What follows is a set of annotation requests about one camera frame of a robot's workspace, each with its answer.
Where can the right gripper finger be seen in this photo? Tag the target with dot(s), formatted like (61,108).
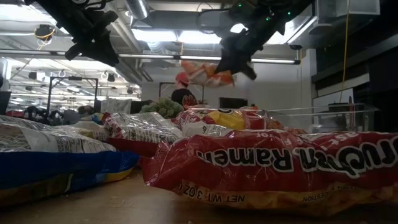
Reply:
(226,66)
(250,71)

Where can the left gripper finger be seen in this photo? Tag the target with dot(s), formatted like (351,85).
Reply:
(73,52)
(105,56)

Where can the orange Maruchan ramen pack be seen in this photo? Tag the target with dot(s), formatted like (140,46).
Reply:
(205,76)

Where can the red Maruchan ramen pack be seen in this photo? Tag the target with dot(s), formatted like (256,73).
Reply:
(230,119)
(140,127)
(248,161)

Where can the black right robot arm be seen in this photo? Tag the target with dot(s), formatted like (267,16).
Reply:
(280,9)

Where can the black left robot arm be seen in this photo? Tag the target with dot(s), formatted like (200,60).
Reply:
(53,7)

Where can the black monitor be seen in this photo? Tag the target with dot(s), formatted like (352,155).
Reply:
(233,103)
(4,104)

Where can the long ceiling light bar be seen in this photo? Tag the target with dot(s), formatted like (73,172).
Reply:
(155,56)

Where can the clear plastic bin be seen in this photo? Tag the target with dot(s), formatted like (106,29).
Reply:
(326,119)
(199,108)

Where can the seated person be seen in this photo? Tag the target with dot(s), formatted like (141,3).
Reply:
(85,109)

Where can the pale green artificial succulent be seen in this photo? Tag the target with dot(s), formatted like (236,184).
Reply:
(163,108)

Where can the black metal rig frame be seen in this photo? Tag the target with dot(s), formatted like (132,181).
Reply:
(74,78)

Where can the black ceiling camera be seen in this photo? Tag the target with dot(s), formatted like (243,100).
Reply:
(295,47)

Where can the silver air duct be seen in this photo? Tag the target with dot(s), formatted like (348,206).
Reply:
(136,7)

